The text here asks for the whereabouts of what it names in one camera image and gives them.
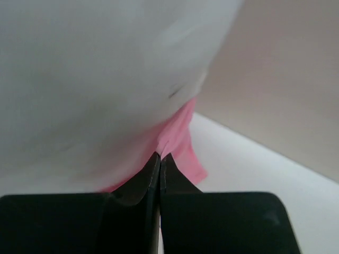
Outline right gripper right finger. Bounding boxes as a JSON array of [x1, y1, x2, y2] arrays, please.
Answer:
[[160, 155, 300, 253]]

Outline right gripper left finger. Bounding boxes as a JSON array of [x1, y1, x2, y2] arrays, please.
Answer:
[[1, 154, 160, 253]]

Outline pink pillowcase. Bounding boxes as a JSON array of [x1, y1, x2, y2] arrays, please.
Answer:
[[102, 98, 207, 192]]

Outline white pillow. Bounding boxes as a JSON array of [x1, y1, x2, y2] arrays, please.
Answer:
[[1, 1, 242, 195]]

